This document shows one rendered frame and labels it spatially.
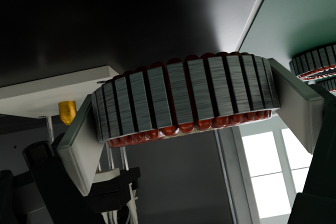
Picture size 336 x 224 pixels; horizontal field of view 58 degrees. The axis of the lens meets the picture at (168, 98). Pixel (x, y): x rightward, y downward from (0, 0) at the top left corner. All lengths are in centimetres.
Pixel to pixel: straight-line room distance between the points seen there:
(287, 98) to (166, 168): 45
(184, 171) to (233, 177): 18
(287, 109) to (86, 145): 11
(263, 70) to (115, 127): 8
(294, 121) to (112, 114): 9
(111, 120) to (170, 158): 45
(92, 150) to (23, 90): 15
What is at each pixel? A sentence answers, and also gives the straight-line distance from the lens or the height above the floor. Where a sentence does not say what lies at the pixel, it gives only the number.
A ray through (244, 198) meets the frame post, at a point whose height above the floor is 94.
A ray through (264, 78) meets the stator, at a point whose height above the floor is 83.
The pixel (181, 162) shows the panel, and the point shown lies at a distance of 60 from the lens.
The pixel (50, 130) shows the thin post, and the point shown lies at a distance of 46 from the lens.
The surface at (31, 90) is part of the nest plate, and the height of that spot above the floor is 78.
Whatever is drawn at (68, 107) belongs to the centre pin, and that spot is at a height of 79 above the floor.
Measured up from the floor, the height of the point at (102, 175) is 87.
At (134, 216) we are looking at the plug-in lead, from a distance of 49.
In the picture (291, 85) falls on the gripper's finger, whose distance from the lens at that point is 17.
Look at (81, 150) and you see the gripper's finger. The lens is 16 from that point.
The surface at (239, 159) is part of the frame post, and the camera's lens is 43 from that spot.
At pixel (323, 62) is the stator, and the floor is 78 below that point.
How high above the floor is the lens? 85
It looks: 9 degrees down
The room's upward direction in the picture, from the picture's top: 169 degrees clockwise
